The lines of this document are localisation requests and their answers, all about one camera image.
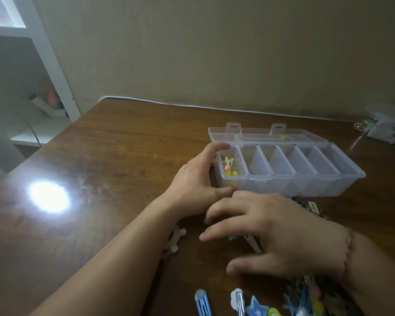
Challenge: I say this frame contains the white tube with black cap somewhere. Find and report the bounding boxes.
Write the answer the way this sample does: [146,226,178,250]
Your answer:
[29,94,68,118]

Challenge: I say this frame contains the white cloud hair clip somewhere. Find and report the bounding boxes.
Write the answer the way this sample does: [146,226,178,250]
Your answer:
[230,288,246,316]

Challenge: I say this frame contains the white cable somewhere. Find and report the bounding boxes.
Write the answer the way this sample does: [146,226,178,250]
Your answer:
[99,95,333,121]

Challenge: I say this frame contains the white shelf unit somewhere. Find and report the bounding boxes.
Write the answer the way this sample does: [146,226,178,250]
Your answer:
[0,0,82,182]

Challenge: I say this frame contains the pink round object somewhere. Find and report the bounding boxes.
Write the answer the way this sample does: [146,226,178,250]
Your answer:
[47,88,61,106]

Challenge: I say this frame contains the pile of colourful hair clips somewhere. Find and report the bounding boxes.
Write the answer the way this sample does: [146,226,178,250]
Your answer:
[282,276,364,316]

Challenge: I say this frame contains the blue star hair clip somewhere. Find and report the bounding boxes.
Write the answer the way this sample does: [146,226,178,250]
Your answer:
[246,295,270,316]

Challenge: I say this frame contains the small colourful clips cluster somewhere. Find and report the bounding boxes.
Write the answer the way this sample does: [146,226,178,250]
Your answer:
[222,156,239,177]

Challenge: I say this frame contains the white snap hair clip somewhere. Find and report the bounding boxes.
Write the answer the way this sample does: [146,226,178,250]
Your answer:
[243,234,262,254]

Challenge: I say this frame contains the person's left hand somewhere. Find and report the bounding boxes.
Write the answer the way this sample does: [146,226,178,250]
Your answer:
[161,142,239,221]

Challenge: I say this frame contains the person's left forearm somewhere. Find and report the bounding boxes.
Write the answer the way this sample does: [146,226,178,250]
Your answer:
[29,196,185,316]

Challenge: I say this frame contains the clear plastic bag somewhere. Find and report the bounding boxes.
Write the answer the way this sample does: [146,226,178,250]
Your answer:
[353,103,395,146]

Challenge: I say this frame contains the grey and white hair clips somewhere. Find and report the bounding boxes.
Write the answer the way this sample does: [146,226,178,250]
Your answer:
[292,196,328,219]

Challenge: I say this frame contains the person's right forearm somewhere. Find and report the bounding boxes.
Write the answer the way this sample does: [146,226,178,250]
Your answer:
[343,230,395,316]

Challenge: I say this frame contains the blue striped hair clip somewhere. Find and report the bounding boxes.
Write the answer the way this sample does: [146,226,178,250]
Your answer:
[194,289,212,316]

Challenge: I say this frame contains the thin wrist bracelet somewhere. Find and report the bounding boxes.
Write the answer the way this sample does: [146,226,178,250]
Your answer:
[340,226,355,281]

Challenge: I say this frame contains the clear plastic compartment box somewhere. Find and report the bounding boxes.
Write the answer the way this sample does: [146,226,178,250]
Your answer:
[208,122,366,198]

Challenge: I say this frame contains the person's right hand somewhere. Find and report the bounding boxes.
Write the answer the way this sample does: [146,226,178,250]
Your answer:
[199,190,350,279]

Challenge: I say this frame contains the white flower-shaped hair clip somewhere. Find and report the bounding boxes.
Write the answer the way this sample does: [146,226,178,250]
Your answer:
[162,226,187,261]

